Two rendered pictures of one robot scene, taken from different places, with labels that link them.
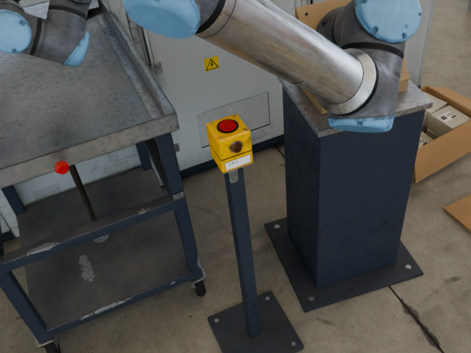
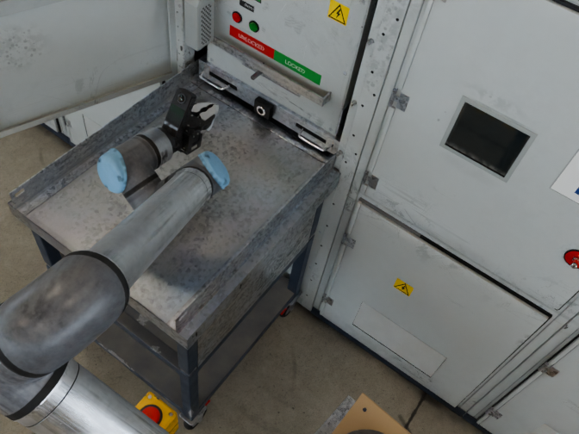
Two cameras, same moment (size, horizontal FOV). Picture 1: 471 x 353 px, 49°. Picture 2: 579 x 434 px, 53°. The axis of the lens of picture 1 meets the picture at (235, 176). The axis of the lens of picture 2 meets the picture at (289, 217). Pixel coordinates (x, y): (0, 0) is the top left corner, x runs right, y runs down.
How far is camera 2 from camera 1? 1.05 m
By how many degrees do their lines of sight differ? 31
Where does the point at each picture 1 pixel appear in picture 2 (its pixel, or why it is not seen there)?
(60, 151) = not seen: hidden behind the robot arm
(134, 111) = (174, 300)
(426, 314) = not seen: outside the picture
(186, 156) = (334, 314)
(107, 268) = (156, 331)
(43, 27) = (140, 191)
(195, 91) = (374, 288)
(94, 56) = (252, 206)
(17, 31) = (113, 179)
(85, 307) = (108, 339)
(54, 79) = not seen: hidden behind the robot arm
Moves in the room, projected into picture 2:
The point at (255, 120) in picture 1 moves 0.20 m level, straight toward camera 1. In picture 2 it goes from (418, 360) to (375, 387)
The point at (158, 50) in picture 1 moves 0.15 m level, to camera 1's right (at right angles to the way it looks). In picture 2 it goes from (358, 232) to (390, 267)
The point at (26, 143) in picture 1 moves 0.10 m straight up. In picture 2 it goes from (96, 236) to (90, 213)
